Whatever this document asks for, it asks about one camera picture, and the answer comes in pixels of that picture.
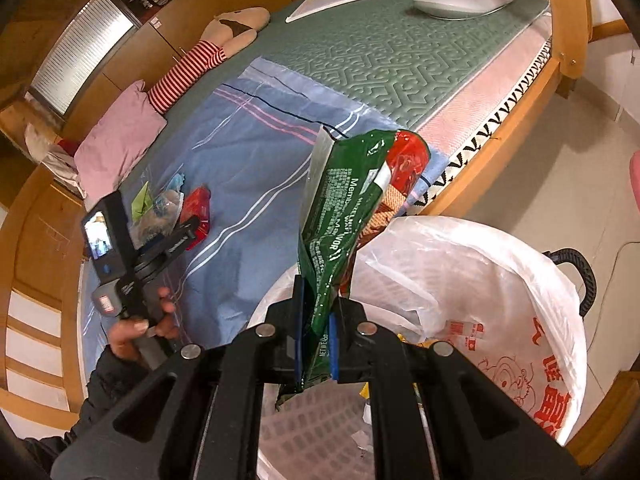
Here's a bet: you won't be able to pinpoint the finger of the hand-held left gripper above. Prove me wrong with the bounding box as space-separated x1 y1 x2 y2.
162 216 202 241
134 230 198 266

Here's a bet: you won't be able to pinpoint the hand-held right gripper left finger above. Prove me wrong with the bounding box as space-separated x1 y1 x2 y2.
50 275 307 480

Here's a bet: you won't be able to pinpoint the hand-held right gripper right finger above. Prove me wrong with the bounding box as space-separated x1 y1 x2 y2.
329 299 583 480

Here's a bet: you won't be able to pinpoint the red snack packet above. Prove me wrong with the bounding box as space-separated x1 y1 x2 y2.
179 186 212 251

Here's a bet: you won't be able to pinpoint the green snack bag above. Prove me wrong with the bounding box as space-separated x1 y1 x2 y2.
297 127 432 396

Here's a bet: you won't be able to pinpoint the white plastic-lined trash bin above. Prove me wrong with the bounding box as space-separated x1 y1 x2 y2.
247 214 587 480

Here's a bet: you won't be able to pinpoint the person's left forearm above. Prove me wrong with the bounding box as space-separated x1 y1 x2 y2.
22 345 151 480

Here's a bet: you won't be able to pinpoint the person's left hand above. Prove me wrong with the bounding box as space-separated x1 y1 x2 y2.
107 286 181 362

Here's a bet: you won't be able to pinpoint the light blue clear wrapper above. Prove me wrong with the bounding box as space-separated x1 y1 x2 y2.
135 175 188 248

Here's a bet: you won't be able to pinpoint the green paper wrapper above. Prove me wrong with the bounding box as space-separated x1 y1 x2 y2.
131 180 153 221

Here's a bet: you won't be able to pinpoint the blue striped bed sheet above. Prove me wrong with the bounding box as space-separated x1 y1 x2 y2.
80 57 451 361

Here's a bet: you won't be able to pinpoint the white cloth bundle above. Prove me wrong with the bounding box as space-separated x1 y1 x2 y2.
24 122 86 198

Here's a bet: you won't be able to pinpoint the pink pillow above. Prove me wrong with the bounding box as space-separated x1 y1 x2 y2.
74 80 168 200

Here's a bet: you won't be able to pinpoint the striped plush doll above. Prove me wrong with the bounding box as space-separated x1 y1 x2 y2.
147 6 272 115

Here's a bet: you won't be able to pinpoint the wooden cabinet frosted doors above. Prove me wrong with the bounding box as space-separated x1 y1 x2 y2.
0 0 311 126

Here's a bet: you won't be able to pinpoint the green patterned bed mat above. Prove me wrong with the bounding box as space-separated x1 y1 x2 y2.
65 0 551 201

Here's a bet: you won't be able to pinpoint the patterned edge mattress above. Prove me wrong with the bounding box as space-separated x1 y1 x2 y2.
390 10 556 211

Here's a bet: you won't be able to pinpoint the black ribbed hose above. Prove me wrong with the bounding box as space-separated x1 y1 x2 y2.
547 247 597 317

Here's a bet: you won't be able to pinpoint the white floor cable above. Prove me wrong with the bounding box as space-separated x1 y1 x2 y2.
582 240 640 361

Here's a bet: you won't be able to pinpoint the wooden bunk bed frame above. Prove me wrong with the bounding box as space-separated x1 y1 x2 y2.
0 0 601 411

